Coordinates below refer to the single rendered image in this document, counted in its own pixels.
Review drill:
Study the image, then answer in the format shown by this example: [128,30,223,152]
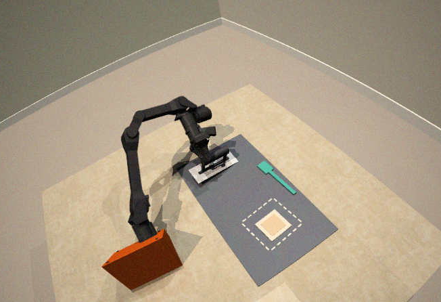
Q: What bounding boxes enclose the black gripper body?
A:
[184,123,210,152]

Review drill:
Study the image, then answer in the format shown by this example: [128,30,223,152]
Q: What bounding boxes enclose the green small trowel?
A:
[257,161,296,195]

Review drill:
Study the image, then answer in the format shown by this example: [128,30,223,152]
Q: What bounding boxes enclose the cream square tile with dark blue center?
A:
[256,210,292,241]

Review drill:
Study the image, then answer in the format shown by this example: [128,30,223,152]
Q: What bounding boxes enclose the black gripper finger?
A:
[195,139,211,160]
[193,149,204,158]

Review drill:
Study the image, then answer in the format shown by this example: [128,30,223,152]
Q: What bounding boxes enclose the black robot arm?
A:
[121,96,212,243]

